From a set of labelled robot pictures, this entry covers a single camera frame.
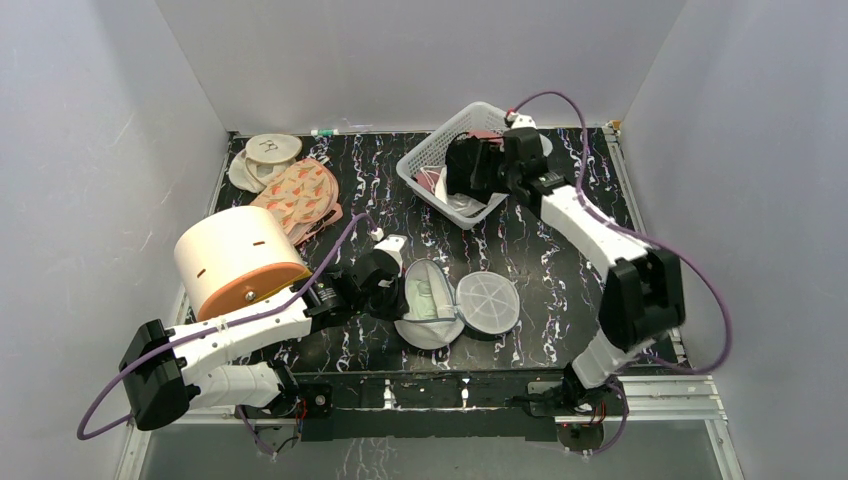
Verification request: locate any white mesh laundry bag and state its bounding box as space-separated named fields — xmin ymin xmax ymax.
xmin=394 ymin=259 xmax=520 ymax=350

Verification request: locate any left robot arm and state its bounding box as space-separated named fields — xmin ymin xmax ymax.
xmin=119 ymin=236 xmax=403 ymax=431

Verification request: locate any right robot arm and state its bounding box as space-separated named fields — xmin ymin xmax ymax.
xmin=444 ymin=127 xmax=686 ymax=414

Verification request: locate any light green bra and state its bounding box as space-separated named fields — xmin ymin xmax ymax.
xmin=405 ymin=280 xmax=440 ymax=322

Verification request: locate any white plastic laundry basket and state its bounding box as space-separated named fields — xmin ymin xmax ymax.
xmin=396 ymin=102 xmax=566 ymax=230

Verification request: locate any white crumpled cloth bag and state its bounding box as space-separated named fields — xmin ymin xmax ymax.
xmin=415 ymin=166 xmax=486 ymax=217

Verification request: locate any white orange cylindrical container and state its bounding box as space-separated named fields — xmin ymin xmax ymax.
xmin=174 ymin=206 xmax=312 ymax=322

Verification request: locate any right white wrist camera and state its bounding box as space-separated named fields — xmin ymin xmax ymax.
xmin=505 ymin=111 xmax=537 ymax=129

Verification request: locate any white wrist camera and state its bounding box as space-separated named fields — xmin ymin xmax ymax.
xmin=505 ymin=111 xmax=537 ymax=129
xmin=374 ymin=234 xmax=408 ymax=270

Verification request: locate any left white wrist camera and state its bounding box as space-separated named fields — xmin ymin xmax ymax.
xmin=374 ymin=234 xmax=408 ymax=270

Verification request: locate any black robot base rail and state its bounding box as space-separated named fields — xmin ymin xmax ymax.
xmin=234 ymin=370 xmax=614 ymax=453

